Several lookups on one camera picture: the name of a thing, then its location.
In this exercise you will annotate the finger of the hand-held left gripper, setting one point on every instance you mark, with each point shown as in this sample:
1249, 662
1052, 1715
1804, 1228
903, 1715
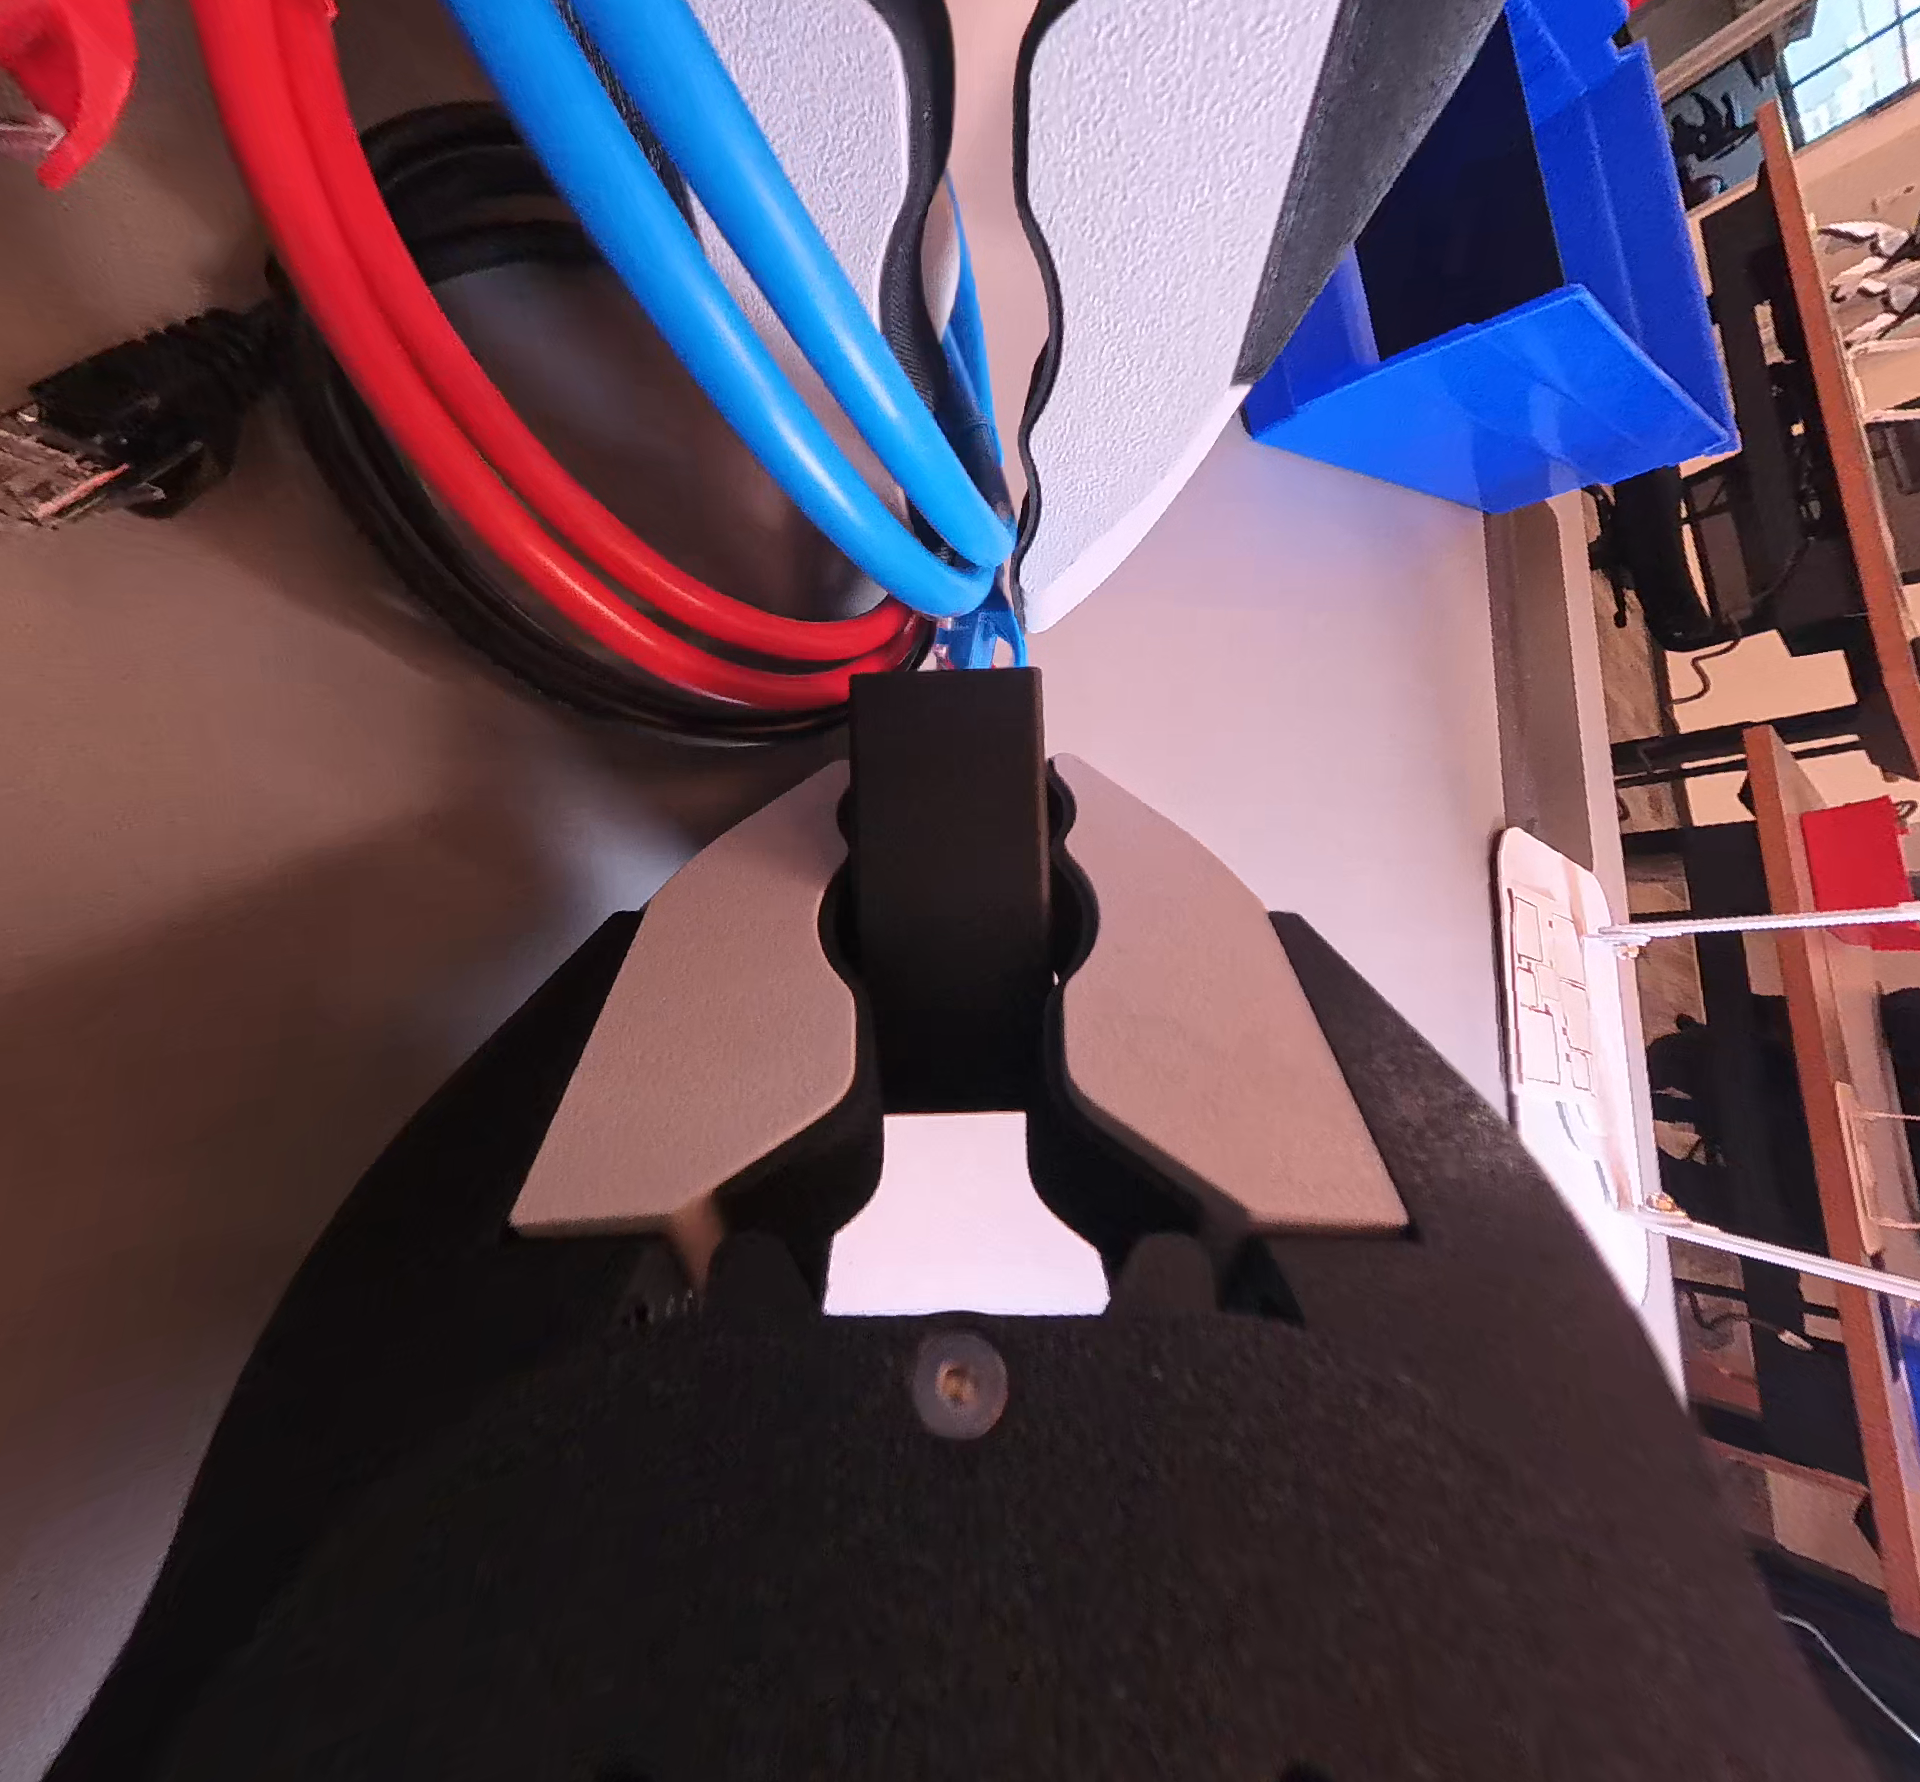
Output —
841, 58
1171, 162

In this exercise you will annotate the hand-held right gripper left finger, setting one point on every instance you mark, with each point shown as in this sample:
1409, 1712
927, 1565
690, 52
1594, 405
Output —
690, 1033

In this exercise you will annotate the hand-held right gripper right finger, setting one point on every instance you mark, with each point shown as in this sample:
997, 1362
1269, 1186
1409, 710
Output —
1231, 1047

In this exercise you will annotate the black ethernet switch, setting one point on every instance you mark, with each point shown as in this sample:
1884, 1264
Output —
945, 911

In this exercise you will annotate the white marker card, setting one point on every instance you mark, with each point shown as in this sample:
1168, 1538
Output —
1560, 1002

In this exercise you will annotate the blue storage bin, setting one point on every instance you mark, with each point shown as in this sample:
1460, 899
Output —
1499, 402

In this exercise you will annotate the thin metal rod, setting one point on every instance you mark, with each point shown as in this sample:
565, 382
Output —
1785, 1251
1753, 925

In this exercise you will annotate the brown wooden table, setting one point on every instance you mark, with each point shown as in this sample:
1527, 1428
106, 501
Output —
1822, 1138
1839, 432

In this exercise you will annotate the black office chair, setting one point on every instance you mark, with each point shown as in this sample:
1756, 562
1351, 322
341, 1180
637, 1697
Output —
1666, 553

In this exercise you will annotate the red paper flag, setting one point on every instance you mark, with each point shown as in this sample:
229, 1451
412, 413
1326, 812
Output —
1861, 866

